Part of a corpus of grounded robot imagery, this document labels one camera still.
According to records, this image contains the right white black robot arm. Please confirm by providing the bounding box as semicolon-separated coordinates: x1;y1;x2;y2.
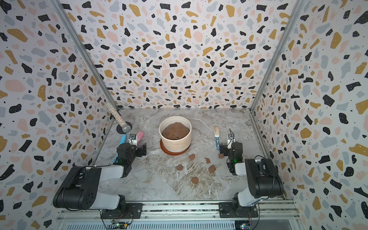
217;141;284;210

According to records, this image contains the terracotta saucer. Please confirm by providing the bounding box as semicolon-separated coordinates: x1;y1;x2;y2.
160;139;191;156

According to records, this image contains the blue silicone tool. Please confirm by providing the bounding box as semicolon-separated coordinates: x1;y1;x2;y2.
114;134;127;163

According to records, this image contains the cream ceramic pot with mud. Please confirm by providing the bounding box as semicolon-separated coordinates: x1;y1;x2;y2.
159;116;192;152

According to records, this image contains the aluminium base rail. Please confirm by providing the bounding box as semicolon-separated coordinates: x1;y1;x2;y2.
55;200;304;230

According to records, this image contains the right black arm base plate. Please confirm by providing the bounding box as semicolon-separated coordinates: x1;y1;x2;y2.
218;202;259;218

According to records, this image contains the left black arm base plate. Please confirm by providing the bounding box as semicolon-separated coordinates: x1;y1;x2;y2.
102;203;143;219

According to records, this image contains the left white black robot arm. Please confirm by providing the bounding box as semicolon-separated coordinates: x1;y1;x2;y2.
53;143;147;213

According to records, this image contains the pink silicone tool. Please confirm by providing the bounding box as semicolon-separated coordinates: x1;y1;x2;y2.
136;131;144;144

